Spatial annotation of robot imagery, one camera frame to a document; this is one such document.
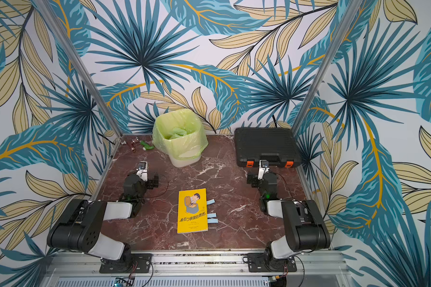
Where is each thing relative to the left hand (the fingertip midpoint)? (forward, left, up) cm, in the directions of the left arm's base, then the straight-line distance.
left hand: (147, 172), depth 92 cm
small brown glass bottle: (+20, +15, -6) cm, 26 cm away
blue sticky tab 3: (-21, -35, -8) cm, 42 cm away
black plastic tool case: (+20, -71, -1) cm, 74 cm away
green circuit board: (-46, 0, -10) cm, 47 cm away
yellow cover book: (-18, -24, -6) cm, 31 cm away
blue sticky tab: (-12, -33, -7) cm, 36 cm away
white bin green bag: (+23, -14, +5) cm, 27 cm away
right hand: (+2, -59, +1) cm, 59 cm away
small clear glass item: (+25, +23, -7) cm, 35 cm away
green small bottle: (+22, +8, -6) cm, 24 cm away
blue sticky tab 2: (-19, -34, -7) cm, 39 cm away
